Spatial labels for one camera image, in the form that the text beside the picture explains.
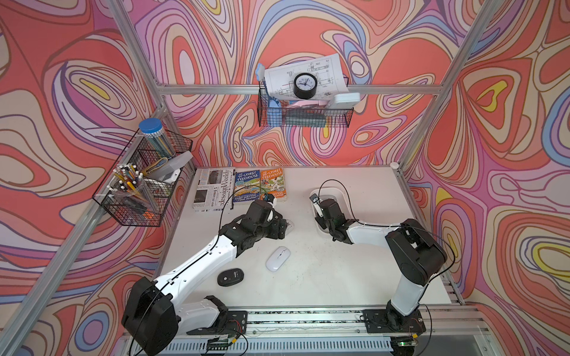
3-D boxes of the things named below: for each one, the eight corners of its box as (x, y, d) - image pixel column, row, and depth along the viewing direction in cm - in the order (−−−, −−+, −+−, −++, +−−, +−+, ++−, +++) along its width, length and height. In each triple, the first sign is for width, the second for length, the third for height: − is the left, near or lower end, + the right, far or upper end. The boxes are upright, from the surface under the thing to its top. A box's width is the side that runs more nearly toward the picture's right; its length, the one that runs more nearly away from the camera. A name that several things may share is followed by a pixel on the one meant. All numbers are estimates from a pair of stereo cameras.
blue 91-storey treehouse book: (235, 202, 108) (233, 197, 106) (237, 175, 120) (236, 171, 117) (260, 200, 109) (259, 196, 106) (260, 174, 120) (259, 170, 118)
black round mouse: (220, 288, 83) (217, 285, 80) (219, 275, 86) (217, 272, 83) (245, 282, 84) (243, 279, 82) (243, 269, 88) (242, 266, 85)
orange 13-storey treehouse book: (260, 199, 109) (260, 195, 106) (260, 173, 120) (259, 169, 118) (286, 197, 110) (286, 193, 107) (283, 172, 121) (283, 167, 118)
